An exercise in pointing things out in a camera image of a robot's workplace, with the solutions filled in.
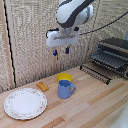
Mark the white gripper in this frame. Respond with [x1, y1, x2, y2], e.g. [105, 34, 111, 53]
[45, 27, 81, 57]

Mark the black wire oven tray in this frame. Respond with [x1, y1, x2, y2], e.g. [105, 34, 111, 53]
[79, 63, 112, 86]

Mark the yellow bowl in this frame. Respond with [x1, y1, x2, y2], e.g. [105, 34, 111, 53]
[56, 72, 74, 84]

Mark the beige woven folding screen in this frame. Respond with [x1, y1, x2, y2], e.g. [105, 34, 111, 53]
[0, 0, 128, 94]

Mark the blue mug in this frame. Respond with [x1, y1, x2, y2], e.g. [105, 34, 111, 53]
[57, 79, 77, 100]

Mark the orange yellow block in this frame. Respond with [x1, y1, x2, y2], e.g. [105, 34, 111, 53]
[35, 81, 50, 93]

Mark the black dish rack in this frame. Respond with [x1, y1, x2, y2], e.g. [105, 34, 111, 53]
[90, 36, 128, 80]

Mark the white plate with patterned rim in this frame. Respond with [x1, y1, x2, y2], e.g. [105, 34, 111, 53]
[3, 87, 48, 121]

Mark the white blurry object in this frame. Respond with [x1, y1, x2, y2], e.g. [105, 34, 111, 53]
[112, 105, 128, 128]

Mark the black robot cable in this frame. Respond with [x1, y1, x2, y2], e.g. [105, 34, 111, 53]
[79, 11, 128, 36]

